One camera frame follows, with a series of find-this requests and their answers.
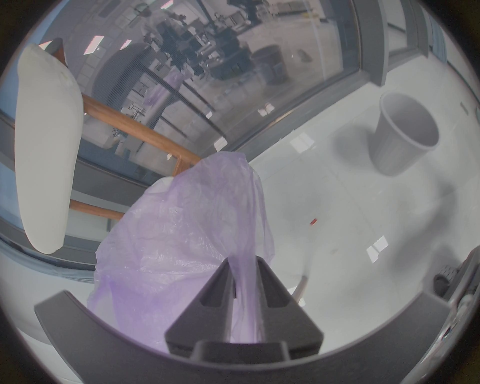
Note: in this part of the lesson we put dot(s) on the purple plastic bag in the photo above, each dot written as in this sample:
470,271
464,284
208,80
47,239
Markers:
180,225

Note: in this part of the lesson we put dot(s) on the wooden chair with white cushions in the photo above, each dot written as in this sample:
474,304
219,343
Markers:
48,150

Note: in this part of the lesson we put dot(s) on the white trash bin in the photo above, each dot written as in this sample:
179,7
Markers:
393,150

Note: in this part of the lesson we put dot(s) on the window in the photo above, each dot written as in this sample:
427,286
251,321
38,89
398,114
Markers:
262,56

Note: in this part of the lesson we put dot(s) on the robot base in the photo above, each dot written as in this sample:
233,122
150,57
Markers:
446,279

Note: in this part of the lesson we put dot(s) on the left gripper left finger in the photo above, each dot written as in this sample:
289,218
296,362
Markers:
195,322

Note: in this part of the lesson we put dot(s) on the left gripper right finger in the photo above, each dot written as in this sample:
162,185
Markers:
288,322

